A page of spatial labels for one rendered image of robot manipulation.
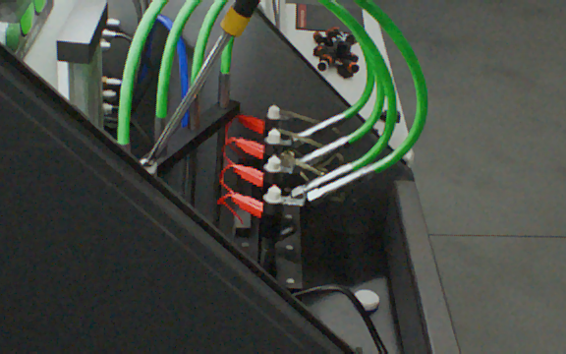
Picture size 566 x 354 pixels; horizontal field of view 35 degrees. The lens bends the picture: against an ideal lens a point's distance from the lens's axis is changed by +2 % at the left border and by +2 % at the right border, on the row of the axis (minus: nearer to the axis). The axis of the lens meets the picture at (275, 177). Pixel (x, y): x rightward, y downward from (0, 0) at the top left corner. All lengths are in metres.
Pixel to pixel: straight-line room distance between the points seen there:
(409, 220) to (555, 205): 2.09
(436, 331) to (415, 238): 0.22
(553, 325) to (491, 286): 0.23
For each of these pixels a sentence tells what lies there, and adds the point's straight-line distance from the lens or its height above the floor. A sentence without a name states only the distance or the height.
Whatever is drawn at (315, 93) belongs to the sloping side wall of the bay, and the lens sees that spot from 1.46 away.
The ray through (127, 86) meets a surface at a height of 1.24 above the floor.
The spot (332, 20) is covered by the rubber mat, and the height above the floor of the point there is 0.98.
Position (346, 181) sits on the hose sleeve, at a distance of 1.17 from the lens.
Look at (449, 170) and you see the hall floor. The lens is 3.57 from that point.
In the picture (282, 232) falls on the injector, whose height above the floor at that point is 1.04.
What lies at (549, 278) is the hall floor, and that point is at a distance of 3.10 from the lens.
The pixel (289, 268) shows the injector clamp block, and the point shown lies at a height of 0.98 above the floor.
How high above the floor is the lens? 1.73
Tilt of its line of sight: 31 degrees down
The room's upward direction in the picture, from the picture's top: 6 degrees clockwise
